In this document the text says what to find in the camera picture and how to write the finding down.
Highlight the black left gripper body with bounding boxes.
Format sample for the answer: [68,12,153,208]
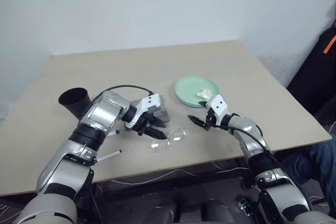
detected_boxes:
[130,112,153,137]

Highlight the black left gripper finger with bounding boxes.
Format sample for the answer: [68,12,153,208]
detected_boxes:
[145,125,168,140]
[150,115,166,127]

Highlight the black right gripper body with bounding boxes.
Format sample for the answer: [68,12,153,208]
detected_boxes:
[201,108,223,132]

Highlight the grey glasses case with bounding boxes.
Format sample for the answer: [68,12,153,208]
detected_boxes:
[124,94,171,132]

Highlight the clear plastic glasses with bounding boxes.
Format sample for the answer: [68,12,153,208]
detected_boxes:
[150,126,188,155]

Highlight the black cup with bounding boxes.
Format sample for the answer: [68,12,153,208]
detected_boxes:
[58,87,93,120]

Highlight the crumpled white tissue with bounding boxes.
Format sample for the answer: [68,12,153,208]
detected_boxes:
[196,87,213,101]

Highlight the light blue plate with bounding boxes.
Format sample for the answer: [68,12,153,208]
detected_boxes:
[176,95,208,109]

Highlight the mint green plate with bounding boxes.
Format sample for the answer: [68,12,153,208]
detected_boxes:
[174,74,220,107]

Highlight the white marker black cap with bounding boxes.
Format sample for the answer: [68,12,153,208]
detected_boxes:
[96,150,123,163]

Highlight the dark rounded shape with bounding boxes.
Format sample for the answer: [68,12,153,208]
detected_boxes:
[153,199,185,224]

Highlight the grey metal caster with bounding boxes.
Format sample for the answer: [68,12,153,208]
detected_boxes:
[235,196,250,216]

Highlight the black bag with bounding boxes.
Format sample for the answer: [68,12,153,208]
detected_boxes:
[286,28,336,128]

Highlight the person's leg in jeans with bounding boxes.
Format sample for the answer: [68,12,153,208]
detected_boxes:
[284,134,336,210]

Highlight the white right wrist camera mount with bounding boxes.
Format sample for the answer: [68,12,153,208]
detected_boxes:
[205,94,229,118]

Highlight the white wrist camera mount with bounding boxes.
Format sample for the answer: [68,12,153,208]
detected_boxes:
[124,93,161,128]
[205,94,229,118]

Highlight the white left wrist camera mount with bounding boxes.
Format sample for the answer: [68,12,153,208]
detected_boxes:
[124,93,161,128]

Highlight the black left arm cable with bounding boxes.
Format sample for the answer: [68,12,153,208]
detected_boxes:
[90,84,154,104]

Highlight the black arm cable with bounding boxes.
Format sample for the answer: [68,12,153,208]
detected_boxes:
[227,126,313,209]
[90,84,154,104]

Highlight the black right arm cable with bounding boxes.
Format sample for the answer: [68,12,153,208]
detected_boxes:
[227,126,313,209]

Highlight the white cable under table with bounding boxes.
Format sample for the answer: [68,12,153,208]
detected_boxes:
[209,160,251,175]
[110,168,211,186]

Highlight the orange strap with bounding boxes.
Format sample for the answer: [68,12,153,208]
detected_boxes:
[323,35,336,55]

